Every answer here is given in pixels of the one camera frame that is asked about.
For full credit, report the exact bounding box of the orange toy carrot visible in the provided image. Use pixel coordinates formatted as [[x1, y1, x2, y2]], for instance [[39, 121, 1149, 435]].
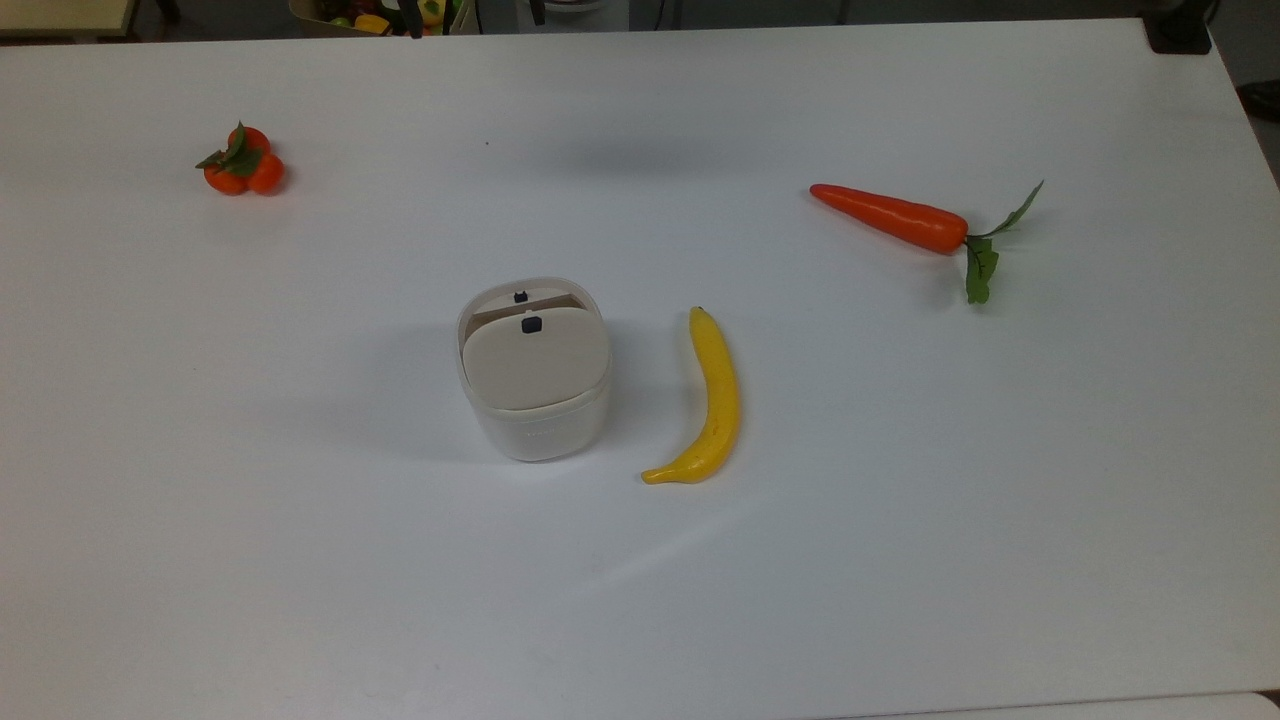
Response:
[[809, 179, 1046, 306]]

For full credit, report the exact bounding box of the wooden side table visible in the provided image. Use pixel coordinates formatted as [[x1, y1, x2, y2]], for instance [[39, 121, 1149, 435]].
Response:
[[0, 0, 141, 43]]

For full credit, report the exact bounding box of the beige garbage bin body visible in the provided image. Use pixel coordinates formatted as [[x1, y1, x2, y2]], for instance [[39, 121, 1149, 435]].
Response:
[[456, 277, 614, 464]]

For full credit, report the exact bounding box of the box of toy fruit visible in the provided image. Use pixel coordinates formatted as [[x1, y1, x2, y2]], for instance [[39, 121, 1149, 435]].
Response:
[[289, 0, 482, 39]]

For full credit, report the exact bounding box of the yellow toy banana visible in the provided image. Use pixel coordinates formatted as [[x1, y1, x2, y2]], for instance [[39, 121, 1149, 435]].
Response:
[[641, 306, 743, 486]]

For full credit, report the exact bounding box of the black Franka gripper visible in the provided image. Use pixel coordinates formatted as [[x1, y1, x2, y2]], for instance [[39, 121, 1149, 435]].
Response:
[[380, 0, 429, 39]]

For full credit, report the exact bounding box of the beige garbage bin lid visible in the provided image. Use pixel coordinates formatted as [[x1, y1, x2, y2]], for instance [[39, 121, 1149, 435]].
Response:
[[461, 306, 610, 412]]

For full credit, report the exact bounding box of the orange toy tangerine cluster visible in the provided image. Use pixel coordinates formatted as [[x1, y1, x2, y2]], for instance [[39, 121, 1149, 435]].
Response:
[[194, 121, 287, 197]]

